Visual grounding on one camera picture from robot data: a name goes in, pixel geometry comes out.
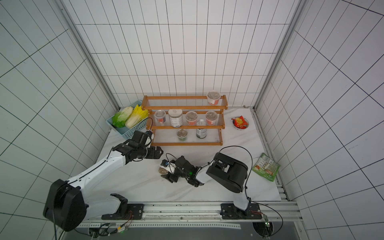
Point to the red seed jar middle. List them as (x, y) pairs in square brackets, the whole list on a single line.
[(192, 118)]

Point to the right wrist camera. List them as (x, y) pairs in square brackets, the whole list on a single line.
[(168, 166)]

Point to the aluminium mounting rail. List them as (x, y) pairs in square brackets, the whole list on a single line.
[(209, 212)]

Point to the green napa cabbage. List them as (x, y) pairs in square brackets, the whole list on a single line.
[(120, 118)]

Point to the small red label seed jar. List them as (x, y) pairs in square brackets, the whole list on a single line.
[(160, 116)]

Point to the light blue plastic basket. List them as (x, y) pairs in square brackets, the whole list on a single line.
[(126, 132)]

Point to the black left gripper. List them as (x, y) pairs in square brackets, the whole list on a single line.
[(151, 155)]

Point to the large white labelled jar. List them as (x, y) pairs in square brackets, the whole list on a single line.
[(176, 117)]

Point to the yellow napa cabbage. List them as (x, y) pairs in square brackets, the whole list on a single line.
[(136, 116)]

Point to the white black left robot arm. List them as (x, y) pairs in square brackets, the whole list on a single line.
[(69, 202)]

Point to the green label seed jar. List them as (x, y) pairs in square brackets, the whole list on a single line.
[(182, 135)]

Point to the red snack packet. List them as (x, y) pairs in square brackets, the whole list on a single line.
[(240, 121)]

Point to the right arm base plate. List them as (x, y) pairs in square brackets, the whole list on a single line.
[(230, 212)]

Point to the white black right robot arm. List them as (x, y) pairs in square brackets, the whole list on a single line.
[(227, 171)]

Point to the wooden three-tier shelf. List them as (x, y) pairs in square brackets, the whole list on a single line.
[(166, 135)]

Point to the red label seed jar top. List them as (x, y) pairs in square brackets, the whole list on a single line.
[(213, 97)]

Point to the red seed jar right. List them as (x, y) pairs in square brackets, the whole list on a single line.
[(211, 118)]

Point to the green snack bag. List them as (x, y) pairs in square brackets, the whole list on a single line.
[(266, 167)]

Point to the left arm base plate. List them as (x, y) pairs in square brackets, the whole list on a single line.
[(126, 212)]

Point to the yellow label seed jar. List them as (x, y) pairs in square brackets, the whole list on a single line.
[(163, 171)]

